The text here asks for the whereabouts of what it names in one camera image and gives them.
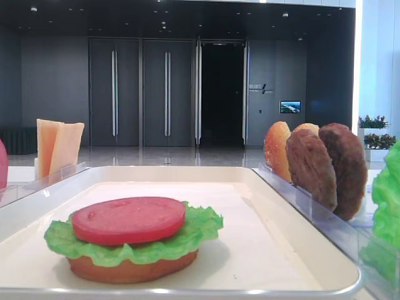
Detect brown meat patty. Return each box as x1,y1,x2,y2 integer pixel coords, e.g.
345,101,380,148
286,129,338,211
319,123,368,221

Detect green lettuce leaf on stack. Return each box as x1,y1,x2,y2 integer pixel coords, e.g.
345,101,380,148
44,201,224,268

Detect red tomato slice on stack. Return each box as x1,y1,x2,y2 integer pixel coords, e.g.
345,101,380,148
71,196,186,246

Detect pale yellow cheese slice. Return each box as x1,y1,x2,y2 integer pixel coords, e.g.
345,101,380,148
49,122,84,174

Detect orange cheese slice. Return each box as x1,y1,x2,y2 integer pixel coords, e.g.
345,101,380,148
36,119,63,178

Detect standing red tomato slice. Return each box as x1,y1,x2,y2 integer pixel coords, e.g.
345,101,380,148
0,141,9,189

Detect standing green lettuce leaf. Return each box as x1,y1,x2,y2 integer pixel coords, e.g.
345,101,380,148
360,143,399,288

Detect open glass door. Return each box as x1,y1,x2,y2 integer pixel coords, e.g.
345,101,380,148
195,38,202,148

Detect bun slice near tray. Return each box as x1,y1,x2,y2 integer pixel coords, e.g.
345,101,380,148
264,121,292,183

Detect middle double door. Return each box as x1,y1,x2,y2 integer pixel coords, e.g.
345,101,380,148
143,40,193,147

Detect double door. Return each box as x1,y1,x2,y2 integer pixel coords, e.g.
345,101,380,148
143,40,193,147
89,39,139,146

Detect bun slice far right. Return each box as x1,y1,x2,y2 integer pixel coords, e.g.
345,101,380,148
293,122,319,136

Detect white rectangular tray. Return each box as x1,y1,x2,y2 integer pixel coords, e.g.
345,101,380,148
1,166,363,299

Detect left double door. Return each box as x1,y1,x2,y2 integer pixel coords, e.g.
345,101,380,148
89,39,139,146

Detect bottom bun slice in tray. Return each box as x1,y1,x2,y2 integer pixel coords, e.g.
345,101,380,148
68,250,198,284

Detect upper flower planter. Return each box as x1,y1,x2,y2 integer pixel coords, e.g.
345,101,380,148
357,115,388,137

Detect flower planter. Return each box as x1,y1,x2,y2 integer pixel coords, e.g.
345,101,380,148
357,115,388,137
364,134,397,163

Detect lower flower planter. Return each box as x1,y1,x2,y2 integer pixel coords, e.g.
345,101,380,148
364,134,397,163

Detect wall screen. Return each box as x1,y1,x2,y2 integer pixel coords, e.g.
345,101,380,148
279,101,301,114

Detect left long clear rail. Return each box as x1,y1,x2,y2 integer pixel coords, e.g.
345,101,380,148
1,162,87,208

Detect long clear rail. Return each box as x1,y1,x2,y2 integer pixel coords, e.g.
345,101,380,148
1,162,87,208
254,163,399,299

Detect right long clear rail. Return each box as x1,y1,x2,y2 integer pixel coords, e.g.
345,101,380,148
254,163,399,299

